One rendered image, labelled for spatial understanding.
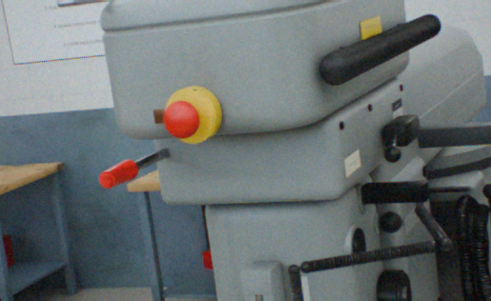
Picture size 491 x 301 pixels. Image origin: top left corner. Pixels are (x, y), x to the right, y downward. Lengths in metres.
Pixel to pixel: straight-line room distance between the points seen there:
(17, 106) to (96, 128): 0.61
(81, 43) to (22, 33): 0.44
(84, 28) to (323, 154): 5.28
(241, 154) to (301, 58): 0.18
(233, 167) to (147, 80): 0.16
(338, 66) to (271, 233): 0.27
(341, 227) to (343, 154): 0.11
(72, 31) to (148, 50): 5.32
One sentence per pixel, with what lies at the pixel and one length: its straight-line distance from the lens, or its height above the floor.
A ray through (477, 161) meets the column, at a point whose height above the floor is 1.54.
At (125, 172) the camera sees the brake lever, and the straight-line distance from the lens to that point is 1.10.
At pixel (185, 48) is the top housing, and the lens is 1.06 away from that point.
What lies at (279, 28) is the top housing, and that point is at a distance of 1.03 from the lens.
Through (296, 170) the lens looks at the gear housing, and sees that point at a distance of 1.14.
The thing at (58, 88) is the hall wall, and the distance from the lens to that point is 6.52.
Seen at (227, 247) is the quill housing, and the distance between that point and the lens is 1.24.
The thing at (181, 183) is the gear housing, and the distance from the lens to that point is 1.20.
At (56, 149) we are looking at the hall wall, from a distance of 6.61.
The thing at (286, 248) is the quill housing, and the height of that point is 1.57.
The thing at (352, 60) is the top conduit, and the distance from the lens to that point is 1.04.
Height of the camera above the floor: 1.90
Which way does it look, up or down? 10 degrees down
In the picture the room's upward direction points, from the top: 8 degrees counter-clockwise
